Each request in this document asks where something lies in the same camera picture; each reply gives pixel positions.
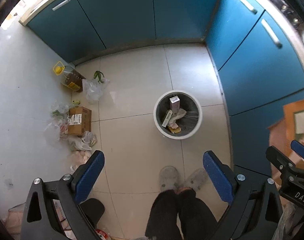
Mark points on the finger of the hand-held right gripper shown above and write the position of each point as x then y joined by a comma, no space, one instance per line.
276,157
300,148

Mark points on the person's right leg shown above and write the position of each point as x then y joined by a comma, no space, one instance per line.
196,217

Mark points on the black round object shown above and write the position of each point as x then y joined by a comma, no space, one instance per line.
93,208

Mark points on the grey slipper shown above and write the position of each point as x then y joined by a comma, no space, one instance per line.
168,178
196,178

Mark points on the plastic bag with greens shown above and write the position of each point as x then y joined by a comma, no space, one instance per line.
59,110

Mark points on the pink meat bag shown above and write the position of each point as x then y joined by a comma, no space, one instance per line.
78,158

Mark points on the pink floor mat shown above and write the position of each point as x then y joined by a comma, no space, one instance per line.
16,217

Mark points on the white trash bin black liner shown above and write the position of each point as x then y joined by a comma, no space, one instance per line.
160,127

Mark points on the cooking oil bottle yellow cap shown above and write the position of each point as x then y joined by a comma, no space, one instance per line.
72,78

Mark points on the person's leg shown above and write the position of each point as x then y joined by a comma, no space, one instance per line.
164,217
196,217

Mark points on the green white flat box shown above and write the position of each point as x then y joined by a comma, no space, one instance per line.
167,118

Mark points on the yellow wrapper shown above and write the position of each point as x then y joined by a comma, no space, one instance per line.
174,130

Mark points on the person's left leg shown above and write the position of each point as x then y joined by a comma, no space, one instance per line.
164,217

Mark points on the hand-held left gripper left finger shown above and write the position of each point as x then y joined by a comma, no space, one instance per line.
89,177

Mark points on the green vegetable piece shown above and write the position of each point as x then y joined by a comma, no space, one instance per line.
99,76

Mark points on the crumpled white paper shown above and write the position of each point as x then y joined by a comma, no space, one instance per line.
180,114

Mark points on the red white packet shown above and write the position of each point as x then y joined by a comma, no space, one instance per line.
103,235

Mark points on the checkered brown white mat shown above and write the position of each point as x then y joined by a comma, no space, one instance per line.
289,110

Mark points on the brown cardboard box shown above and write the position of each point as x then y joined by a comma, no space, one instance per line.
80,122

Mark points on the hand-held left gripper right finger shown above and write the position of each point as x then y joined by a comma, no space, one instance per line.
216,177

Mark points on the blue cabinet door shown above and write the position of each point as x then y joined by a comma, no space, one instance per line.
226,37
261,75
251,135
117,12
181,10
67,30

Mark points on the clear plastic bag pink contents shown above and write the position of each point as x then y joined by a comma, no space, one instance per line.
54,133

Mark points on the white carton box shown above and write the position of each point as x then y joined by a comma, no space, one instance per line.
174,103

